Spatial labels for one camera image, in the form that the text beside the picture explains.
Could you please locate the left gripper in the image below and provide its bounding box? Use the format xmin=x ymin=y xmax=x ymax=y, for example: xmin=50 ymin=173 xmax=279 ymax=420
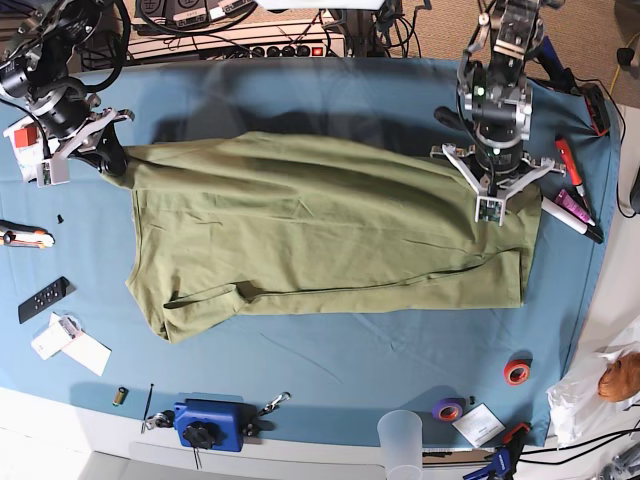
xmin=430 ymin=142 xmax=567 ymax=203

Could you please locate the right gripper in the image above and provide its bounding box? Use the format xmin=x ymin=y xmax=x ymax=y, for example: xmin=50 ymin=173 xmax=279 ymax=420
xmin=34 ymin=94 xmax=134 ymax=176

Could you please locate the olive green t-shirt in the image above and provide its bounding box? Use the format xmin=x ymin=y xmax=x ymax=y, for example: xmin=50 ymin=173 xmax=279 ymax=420
xmin=114 ymin=132 xmax=541 ymax=343

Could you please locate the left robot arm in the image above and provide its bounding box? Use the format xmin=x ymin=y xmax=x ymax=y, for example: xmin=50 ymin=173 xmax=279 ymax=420
xmin=434 ymin=1 xmax=564 ymax=207

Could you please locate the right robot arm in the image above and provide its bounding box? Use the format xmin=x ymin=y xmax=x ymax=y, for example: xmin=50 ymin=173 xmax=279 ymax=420
xmin=1 ymin=1 xmax=134 ymax=187

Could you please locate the white lint roller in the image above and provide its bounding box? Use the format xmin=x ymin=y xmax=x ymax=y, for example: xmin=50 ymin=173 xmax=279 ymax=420
xmin=541 ymin=197 xmax=604 ymax=244

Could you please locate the pink tube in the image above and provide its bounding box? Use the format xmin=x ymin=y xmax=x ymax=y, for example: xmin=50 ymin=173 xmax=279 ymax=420
xmin=554 ymin=189 xmax=596 ymax=226

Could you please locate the small orange box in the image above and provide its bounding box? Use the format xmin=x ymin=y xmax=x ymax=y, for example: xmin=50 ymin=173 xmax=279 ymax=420
xmin=13 ymin=124 xmax=39 ymax=149

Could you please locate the blue black bar clamp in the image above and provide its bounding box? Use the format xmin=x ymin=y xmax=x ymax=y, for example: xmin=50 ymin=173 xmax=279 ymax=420
xmin=536 ymin=36 xmax=581 ymax=96

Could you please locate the orange black clamp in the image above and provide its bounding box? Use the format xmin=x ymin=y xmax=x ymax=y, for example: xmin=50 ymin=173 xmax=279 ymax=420
xmin=580 ymin=82 xmax=611 ymax=137

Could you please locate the orange white utility knife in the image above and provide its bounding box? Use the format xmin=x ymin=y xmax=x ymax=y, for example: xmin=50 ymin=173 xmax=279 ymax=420
xmin=1 ymin=220 xmax=55 ymax=249

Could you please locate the black remote control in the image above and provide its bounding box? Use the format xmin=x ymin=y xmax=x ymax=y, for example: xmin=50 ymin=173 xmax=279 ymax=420
xmin=18 ymin=276 xmax=75 ymax=324

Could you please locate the blue table cloth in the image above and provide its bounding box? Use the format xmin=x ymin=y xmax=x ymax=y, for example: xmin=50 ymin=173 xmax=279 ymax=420
xmin=1 ymin=59 xmax=605 ymax=446

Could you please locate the white card box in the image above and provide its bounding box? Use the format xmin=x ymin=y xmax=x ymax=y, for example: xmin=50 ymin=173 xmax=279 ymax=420
xmin=30 ymin=313 xmax=82 ymax=360

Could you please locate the black power strip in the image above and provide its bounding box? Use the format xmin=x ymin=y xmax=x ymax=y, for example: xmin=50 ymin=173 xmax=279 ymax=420
xmin=230 ymin=43 xmax=329 ymax=58

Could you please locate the white paper card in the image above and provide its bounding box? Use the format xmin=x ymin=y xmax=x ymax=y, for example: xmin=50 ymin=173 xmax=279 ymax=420
xmin=62 ymin=332 xmax=111 ymax=376

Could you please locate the orange tape roll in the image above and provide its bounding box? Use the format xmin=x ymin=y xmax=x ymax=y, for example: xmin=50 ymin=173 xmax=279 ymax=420
xmin=503 ymin=359 xmax=531 ymax=386

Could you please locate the small green battery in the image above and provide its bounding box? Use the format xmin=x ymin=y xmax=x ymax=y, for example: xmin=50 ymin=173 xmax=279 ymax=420
xmin=112 ymin=386 xmax=128 ymax=407

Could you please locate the purple tape roll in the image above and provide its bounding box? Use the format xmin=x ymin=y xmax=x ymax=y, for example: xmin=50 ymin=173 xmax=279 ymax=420
xmin=432 ymin=398 xmax=466 ymax=423

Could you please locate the brown bread roll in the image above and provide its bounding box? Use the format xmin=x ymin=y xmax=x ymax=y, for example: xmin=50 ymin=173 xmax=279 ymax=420
xmin=598 ymin=353 xmax=640 ymax=403

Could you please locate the white plastic bag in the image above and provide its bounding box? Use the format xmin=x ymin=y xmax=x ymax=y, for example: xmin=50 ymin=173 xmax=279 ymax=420
xmin=546 ymin=320 xmax=639 ymax=447

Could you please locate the white printed card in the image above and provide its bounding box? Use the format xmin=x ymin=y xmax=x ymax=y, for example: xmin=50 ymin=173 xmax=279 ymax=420
xmin=453 ymin=404 xmax=505 ymax=448

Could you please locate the black zip tie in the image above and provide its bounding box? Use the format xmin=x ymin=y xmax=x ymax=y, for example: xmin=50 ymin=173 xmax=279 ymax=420
xmin=140 ymin=383 xmax=154 ymax=434

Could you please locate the translucent plastic cup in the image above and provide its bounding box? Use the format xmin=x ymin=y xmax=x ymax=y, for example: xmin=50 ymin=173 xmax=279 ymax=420
xmin=377 ymin=410 xmax=423 ymax=480

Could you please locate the blue spring clamp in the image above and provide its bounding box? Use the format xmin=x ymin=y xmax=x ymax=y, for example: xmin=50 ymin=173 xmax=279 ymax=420
xmin=462 ymin=422 xmax=531 ymax=480

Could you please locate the silver carabiner clip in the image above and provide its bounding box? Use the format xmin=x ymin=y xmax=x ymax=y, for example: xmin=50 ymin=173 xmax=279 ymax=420
xmin=258 ymin=391 xmax=291 ymax=416

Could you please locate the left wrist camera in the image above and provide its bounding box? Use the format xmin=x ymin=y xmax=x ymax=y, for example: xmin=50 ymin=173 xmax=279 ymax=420
xmin=475 ymin=195 xmax=506 ymax=226

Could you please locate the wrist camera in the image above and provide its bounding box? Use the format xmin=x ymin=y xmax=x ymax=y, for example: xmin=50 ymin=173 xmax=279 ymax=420
xmin=36 ymin=158 xmax=70 ymax=188
xmin=475 ymin=195 xmax=506 ymax=226

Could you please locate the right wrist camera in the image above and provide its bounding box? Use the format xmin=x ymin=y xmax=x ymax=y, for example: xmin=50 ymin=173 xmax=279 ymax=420
xmin=36 ymin=158 xmax=70 ymax=188

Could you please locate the orange handled screwdriver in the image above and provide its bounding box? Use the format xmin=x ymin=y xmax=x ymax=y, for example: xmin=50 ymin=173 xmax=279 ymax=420
xmin=555 ymin=135 xmax=591 ymax=213

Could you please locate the blue clamp mount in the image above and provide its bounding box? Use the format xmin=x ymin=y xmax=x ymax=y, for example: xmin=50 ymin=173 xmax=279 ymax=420
xmin=173 ymin=399 xmax=258 ymax=453

